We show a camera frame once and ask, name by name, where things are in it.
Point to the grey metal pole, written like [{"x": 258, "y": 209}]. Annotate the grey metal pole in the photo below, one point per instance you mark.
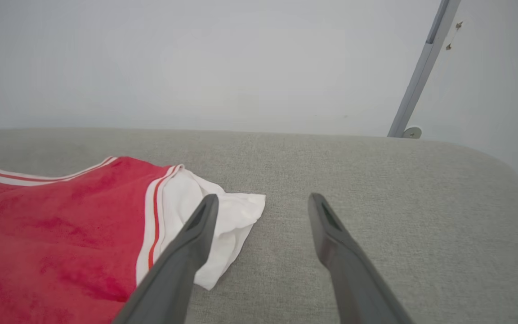
[{"x": 423, "y": 63}]

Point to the grey fabric sofa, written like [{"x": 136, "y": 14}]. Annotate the grey fabric sofa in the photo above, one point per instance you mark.
[{"x": 376, "y": 180}]

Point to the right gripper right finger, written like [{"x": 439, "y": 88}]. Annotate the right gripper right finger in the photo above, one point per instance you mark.
[{"x": 358, "y": 283}]

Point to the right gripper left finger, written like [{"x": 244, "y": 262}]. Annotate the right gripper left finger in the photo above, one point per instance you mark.
[{"x": 173, "y": 279}]

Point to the red jersey with white trim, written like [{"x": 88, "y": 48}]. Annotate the red jersey with white trim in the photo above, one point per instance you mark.
[{"x": 61, "y": 234}]

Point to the white round pole foot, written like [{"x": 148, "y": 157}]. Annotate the white round pole foot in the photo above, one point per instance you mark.
[{"x": 413, "y": 132}]

